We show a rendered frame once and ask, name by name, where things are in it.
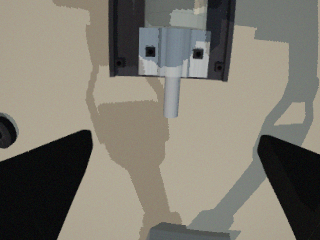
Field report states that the grey cylindrical shaft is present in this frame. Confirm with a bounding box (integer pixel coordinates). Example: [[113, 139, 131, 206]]
[[163, 76, 181, 118]]

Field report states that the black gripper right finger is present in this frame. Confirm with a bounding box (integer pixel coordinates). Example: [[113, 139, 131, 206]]
[[257, 135, 320, 240]]

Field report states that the black ring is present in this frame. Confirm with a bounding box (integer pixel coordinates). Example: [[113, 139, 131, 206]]
[[0, 116, 17, 149]]

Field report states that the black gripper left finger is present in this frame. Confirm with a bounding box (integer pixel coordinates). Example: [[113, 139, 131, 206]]
[[0, 130, 93, 240]]

